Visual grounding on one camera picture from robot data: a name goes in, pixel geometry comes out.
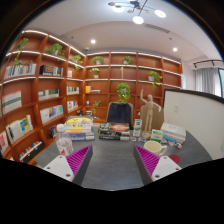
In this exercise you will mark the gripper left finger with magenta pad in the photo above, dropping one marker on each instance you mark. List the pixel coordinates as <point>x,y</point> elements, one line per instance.
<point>72,167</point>

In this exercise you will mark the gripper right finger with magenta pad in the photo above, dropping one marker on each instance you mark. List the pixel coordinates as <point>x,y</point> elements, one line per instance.
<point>153,167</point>

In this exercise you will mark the clear plastic water bottle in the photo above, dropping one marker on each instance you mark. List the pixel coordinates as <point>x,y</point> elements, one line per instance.
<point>63,141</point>

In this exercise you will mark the cream ceramic mug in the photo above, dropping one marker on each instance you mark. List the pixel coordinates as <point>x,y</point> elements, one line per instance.
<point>155,147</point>

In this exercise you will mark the red round coaster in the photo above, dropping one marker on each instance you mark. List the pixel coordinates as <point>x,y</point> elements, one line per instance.
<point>175,158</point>

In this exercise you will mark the small green white box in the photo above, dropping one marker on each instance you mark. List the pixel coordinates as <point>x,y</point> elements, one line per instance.
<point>156,135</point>

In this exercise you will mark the green white carton box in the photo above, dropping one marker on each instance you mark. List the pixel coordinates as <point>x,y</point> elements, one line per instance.
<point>137,127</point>

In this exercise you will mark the stack of colourful books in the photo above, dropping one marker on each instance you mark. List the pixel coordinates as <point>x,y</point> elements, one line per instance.
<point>80,128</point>

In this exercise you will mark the white boxes stack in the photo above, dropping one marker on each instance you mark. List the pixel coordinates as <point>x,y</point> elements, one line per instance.
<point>173,131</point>

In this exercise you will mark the wooden artist mannequin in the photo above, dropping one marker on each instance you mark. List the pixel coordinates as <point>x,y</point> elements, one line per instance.
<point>149,117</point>

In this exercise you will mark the dark blue office chair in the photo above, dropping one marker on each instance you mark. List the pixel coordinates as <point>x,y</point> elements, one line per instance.
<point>120,112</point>

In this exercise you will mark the white partition board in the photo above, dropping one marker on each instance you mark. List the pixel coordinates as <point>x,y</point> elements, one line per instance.
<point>201,114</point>

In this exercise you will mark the green potted plant centre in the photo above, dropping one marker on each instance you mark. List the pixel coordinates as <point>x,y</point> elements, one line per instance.
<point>124,92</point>

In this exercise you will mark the grey window curtain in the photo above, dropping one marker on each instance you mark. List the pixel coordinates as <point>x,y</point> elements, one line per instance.
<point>208,80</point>

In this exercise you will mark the ceiling light fixture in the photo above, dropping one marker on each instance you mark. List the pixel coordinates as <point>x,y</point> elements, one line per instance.
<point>135,6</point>

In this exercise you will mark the wooden wall bookshelf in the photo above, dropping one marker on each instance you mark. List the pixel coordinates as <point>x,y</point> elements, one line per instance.
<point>44,80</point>

